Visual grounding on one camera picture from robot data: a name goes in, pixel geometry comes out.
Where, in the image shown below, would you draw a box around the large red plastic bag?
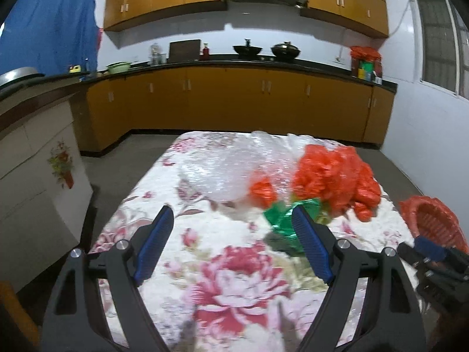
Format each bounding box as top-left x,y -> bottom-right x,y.
292,145 -> 381,223

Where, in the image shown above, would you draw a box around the green plastic bag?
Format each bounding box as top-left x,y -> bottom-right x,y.
263,198 -> 332,257

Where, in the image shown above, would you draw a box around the clear bubble wrap sheet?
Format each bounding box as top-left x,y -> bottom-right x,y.
179,129 -> 305,203

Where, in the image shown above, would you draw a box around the red lined trash basket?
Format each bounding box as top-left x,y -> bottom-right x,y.
399,195 -> 468,253

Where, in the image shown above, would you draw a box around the lower wooden kitchen cabinets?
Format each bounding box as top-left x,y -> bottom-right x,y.
70,62 -> 397,154

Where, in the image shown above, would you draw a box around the white cabinet with flower sticker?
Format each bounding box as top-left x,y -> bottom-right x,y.
0,76 -> 95,294

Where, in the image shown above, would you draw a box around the floral tablecloth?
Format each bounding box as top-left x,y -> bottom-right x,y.
89,130 -> 421,352

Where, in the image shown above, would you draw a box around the small red plastic scrap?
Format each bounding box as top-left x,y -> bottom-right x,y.
249,175 -> 277,209

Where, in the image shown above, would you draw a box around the red bag of containers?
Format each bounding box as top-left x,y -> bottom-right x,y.
350,46 -> 382,84

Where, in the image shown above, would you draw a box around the window with grille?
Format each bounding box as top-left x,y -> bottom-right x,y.
411,0 -> 468,99

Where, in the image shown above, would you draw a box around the black wok with lid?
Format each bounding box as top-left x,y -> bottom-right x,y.
271,41 -> 300,62

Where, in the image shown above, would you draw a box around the green basin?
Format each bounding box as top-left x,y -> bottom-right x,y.
106,61 -> 131,74

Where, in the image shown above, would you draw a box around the black pot with ladle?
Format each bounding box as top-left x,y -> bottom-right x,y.
233,38 -> 262,60

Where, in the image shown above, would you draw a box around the glass jar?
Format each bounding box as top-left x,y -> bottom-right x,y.
150,43 -> 162,65

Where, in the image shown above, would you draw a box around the dark cutting board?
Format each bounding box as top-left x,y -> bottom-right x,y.
168,39 -> 201,63

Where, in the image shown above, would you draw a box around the red bottle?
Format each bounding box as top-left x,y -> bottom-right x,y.
201,43 -> 210,60

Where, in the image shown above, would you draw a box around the blue cloth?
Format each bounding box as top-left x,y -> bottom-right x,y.
1,0 -> 99,75

